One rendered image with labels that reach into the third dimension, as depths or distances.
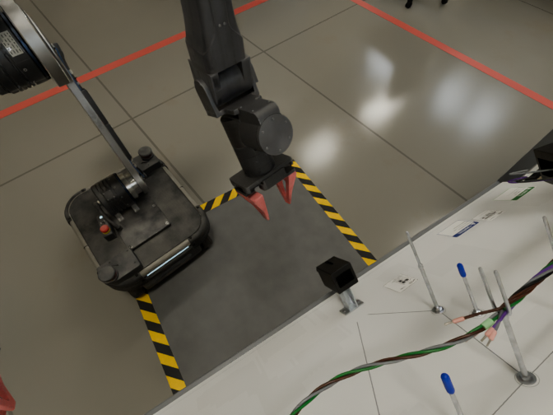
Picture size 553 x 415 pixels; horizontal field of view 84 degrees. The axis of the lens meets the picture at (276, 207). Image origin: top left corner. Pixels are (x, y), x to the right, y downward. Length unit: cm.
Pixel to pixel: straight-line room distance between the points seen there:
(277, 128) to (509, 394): 41
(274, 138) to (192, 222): 115
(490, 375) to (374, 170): 167
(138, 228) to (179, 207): 21
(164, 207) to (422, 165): 157
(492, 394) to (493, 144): 218
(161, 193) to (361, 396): 139
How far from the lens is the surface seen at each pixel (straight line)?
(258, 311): 159
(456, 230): 82
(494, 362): 49
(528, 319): 55
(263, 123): 42
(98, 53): 320
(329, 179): 194
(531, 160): 104
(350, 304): 66
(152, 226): 157
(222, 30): 43
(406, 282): 67
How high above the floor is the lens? 156
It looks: 60 degrees down
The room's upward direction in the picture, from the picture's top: straight up
